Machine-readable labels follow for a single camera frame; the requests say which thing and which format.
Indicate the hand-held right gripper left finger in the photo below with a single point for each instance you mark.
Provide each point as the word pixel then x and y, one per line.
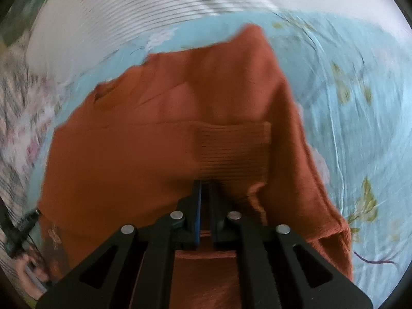
pixel 197 214

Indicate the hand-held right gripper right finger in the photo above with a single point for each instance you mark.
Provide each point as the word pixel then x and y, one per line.
pixel 215 220

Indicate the orange knit sweater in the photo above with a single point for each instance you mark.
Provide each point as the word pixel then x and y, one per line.
pixel 161 119

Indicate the person's left hand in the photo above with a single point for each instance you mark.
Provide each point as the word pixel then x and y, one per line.
pixel 32 275

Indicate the floral pillowcase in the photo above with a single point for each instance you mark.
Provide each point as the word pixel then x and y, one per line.
pixel 22 119

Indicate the light blue floral bedsheet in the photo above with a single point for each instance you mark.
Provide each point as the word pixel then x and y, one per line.
pixel 338 119

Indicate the white striped pillow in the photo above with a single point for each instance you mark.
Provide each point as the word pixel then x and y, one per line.
pixel 128 6

